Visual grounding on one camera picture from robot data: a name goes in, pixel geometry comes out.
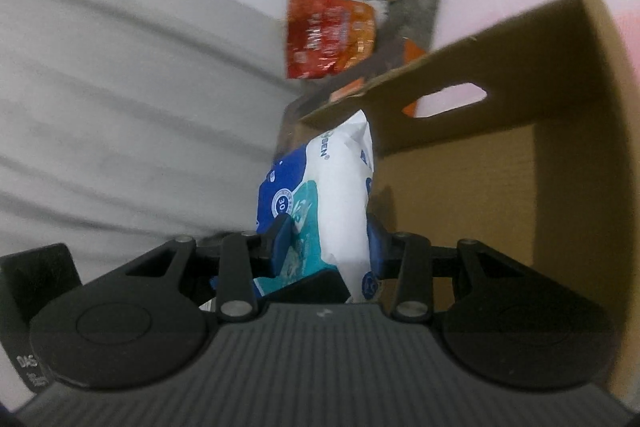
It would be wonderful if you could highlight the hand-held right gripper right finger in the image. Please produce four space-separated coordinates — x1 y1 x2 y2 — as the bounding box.
366 213 538 323

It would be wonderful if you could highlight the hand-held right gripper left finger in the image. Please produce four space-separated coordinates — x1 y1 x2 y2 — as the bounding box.
125 213 297 323

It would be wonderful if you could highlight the blue and white tissue packet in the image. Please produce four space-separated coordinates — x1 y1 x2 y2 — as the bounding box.
252 109 383 304

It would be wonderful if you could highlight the brown cardboard box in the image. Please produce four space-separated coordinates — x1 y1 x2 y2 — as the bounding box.
277 0 640 403

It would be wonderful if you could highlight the grey curtain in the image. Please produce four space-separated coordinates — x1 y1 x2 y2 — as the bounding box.
0 0 321 269

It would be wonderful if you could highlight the red orange snack bag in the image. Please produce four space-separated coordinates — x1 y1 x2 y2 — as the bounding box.
284 0 377 80

